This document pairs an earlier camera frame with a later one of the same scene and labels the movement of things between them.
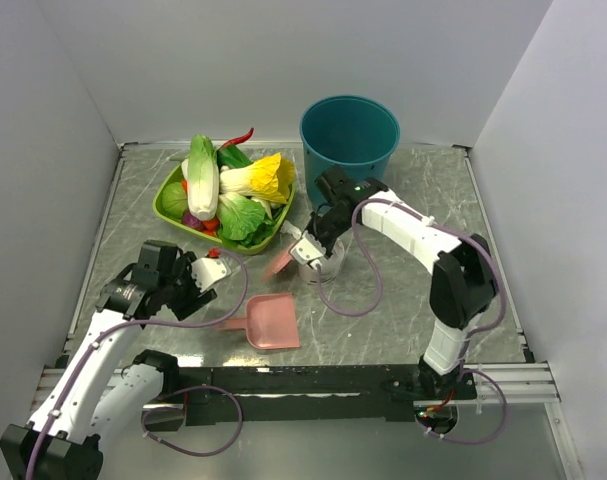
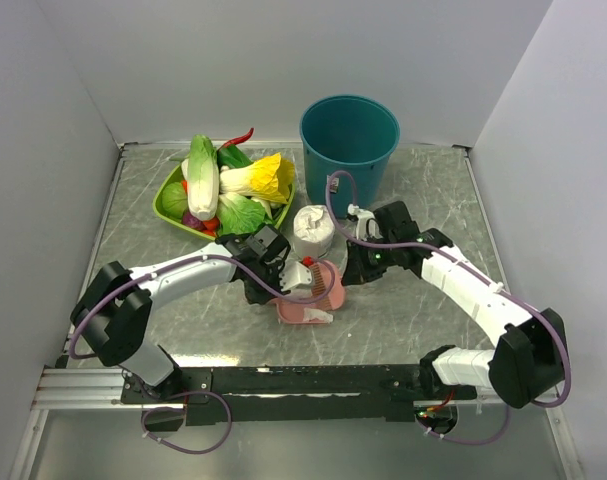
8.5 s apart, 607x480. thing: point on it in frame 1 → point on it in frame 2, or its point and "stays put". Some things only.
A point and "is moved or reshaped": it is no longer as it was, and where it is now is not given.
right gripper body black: (327, 228) → (371, 262)
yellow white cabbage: (269, 177) stays put
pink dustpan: (270, 321) → (292, 312)
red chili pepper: (239, 139) stays put
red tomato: (210, 226) stays put
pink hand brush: (280, 264) is moved or reshaped
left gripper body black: (181, 292) → (270, 274)
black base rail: (230, 394) stays put
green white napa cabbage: (203, 178) stays put
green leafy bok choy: (242, 222) stays put
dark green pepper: (231, 156) stays put
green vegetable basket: (274, 232) stays put
